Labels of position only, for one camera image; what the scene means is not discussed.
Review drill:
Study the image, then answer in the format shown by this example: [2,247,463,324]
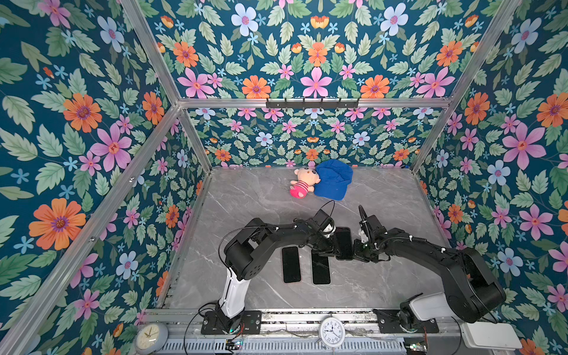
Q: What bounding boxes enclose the beige round clock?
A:
[134,322,169,355]

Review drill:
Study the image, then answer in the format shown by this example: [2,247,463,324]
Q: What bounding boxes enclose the black hook rail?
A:
[265,98,359,110]

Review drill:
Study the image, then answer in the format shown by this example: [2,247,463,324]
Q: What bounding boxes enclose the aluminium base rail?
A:
[146,308,498,338]

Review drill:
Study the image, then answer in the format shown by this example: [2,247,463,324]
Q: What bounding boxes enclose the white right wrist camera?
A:
[358,227,369,243]

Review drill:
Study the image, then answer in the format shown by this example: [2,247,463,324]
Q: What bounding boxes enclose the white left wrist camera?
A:
[322,221,336,235]

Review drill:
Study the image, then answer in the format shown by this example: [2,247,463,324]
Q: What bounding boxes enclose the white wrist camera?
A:
[358,227,369,243]
[322,221,336,235]

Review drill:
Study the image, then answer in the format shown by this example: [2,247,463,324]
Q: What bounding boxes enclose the white box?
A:
[460,322,523,351]

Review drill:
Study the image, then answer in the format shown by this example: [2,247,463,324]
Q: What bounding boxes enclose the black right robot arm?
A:
[353,206,507,331]

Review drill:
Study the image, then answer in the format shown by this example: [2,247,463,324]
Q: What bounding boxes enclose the silver-edged black smartphone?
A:
[334,227,354,260]

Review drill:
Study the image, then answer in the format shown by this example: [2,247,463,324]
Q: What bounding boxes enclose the white round clock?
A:
[319,317,346,349]

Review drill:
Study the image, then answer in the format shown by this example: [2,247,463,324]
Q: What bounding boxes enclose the pink plush pig toy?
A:
[289,168,321,199]

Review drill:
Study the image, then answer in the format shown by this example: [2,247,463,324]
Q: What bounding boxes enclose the blue baseball cap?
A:
[314,159,353,201]

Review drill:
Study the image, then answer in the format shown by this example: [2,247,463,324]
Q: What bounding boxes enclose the blue-edged smartphone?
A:
[312,252,331,285]

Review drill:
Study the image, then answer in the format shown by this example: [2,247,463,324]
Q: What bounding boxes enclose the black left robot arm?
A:
[201,209,336,335]

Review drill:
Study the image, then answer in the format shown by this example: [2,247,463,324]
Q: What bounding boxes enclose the purple-edged smartphone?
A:
[281,246,302,283]

